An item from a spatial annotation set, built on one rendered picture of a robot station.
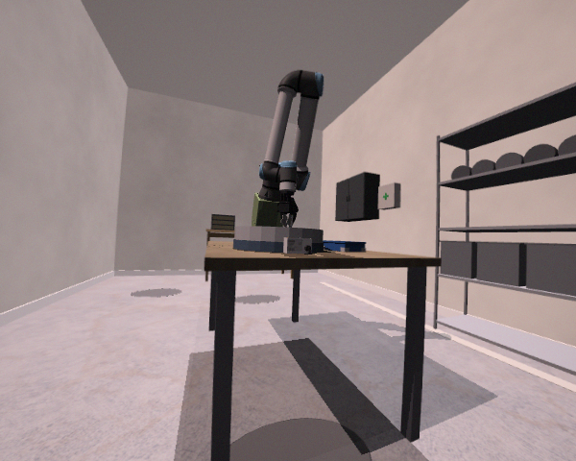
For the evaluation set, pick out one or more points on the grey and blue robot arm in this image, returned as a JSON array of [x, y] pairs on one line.
[[292, 175]]

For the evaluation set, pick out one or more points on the blue crate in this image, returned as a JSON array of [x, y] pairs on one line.
[[344, 246]]

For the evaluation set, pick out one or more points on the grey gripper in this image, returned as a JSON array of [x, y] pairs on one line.
[[286, 207]]

